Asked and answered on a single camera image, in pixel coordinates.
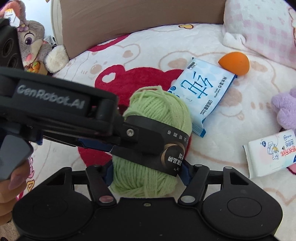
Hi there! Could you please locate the green yarn ball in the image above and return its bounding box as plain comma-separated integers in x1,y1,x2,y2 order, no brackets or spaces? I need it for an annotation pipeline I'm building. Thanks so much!
108,85,193,199

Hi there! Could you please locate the blue wet wipes pack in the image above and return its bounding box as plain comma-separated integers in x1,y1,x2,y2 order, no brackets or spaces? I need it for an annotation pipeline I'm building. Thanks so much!
168,58,237,137

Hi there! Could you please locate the small white tissue pack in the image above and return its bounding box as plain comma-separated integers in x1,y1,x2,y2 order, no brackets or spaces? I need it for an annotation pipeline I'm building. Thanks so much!
243,130,295,179

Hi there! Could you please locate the person left hand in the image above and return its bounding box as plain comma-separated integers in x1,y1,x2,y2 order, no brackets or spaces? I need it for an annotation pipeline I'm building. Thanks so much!
0,160,30,225

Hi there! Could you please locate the grey bunny plush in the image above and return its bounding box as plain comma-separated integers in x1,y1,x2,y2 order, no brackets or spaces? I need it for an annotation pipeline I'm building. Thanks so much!
1,1,69,73

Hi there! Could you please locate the white headboard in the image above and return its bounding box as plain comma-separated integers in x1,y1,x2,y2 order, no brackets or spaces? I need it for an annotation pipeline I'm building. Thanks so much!
50,0,63,45

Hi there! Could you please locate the brown cushion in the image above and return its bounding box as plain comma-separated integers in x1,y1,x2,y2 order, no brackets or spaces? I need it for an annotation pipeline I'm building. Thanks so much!
60,0,225,59

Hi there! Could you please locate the orange makeup sponge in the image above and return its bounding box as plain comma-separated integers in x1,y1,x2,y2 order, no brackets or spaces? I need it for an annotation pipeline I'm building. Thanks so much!
218,52,250,76

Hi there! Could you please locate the purple plush toy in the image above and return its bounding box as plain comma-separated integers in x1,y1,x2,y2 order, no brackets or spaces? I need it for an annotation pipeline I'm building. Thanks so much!
271,87,296,132

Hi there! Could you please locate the pink checkered pillow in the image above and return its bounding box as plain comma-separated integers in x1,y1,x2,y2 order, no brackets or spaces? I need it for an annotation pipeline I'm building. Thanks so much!
222,0,295,68

